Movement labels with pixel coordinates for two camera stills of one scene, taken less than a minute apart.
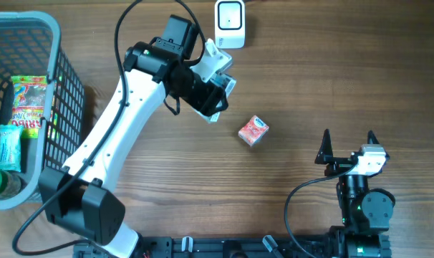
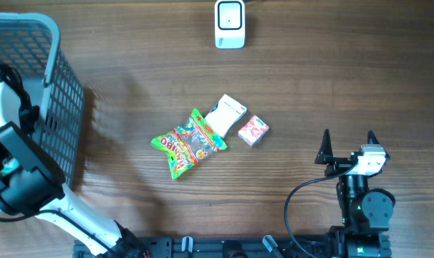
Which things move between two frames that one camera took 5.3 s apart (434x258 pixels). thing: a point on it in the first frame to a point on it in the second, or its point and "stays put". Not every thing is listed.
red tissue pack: [253, 131] stays put
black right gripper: [325, 155] stays put
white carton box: [225, 82] to [225, 115]
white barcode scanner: [230, 24] stays put
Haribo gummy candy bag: [28, 103] to [185, 145]
